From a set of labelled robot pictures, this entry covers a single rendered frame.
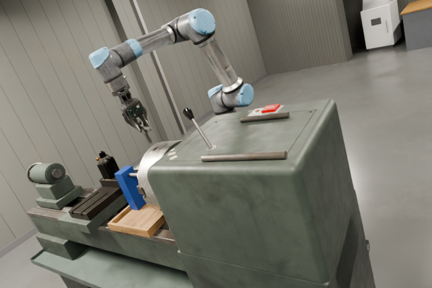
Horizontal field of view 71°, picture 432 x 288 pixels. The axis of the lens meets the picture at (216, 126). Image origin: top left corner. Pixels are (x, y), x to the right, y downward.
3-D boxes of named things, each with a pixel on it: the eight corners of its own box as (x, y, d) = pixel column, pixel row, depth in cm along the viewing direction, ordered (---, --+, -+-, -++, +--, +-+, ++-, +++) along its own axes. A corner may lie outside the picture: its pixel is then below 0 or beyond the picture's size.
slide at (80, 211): (146, 175, 189) (143, 169, 188) (89, 220, 157) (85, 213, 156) (127, 175, 200) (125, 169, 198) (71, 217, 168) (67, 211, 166)
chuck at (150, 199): (209, 177, 153) (181, 126, 139) (176, 227, 131) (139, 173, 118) (195, 177, 158) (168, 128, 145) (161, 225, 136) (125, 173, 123)
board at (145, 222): (195, 191, 163) (192, 184, 162) (150, 238, 136) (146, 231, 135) (156, 188, 181) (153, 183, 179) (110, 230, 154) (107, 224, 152)
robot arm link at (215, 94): (222, 105, 178) (215, 83, 174) (240, 103, 169) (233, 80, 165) (209, 113, 171) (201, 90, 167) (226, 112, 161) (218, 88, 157)
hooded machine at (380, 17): (373, 44, 738) (364, -13, 697) (402, 38, 698) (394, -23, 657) (366, 53, 686) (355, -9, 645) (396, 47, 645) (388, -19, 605)
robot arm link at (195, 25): (238, 98, 170) (186, 9, 144) (260, 96, 159) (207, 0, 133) (227, 112, 164) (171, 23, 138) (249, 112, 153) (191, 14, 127)
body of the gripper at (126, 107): (130, 123, 113) (112, 96, 108) (125, 118, 120) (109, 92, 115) (148, 112, 115) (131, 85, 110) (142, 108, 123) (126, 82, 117)
